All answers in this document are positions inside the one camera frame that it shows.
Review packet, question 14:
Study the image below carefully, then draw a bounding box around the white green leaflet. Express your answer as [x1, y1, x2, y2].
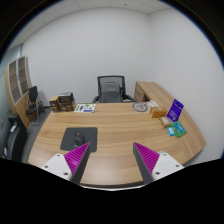
[75, 104, 96, 113]

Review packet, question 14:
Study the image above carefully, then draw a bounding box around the dark grey mouse pad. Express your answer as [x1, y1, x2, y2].
[60, 127, 98, 152]

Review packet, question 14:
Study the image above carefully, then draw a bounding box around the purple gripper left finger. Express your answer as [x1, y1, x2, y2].
[40, 142, 92, 185]

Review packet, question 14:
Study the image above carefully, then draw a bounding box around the small blue box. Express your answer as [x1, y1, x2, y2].
[167, 127, 175, 136]

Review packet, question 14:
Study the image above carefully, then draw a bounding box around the dark brown boxes stack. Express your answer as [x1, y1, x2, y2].
[49, 92, 76, 112]

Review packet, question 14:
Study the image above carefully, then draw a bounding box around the black chair at left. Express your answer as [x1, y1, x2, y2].
[0, 114, 28, 162]

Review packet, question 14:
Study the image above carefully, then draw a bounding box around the wooden office desk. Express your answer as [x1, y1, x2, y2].
[27, 80, 207, 186]

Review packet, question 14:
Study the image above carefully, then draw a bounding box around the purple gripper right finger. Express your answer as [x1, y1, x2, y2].
[132, 142, 184, 185]

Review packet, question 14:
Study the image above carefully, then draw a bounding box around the small tan box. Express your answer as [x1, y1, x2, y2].
[159, 117, 171, 128]

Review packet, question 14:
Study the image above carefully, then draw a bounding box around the purple standing sign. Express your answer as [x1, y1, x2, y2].
[167, 99, 184, 122]

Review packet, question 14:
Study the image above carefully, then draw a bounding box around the grey mesh office chair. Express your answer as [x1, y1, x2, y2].
[93, 75, 134, 103]

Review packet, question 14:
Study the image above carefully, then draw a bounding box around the black side chair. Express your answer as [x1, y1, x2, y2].
[25, 86, 45, 117]

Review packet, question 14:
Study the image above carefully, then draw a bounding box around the wooden bookshelf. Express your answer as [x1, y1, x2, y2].
[5, 56, 32, 126]

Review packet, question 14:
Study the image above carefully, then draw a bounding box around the black computer mouse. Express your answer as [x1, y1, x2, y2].
[74, 132, 86, 147]

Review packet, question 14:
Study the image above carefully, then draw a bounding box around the wooden tissue box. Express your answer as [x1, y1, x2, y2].
[150, 107, 167, 118]

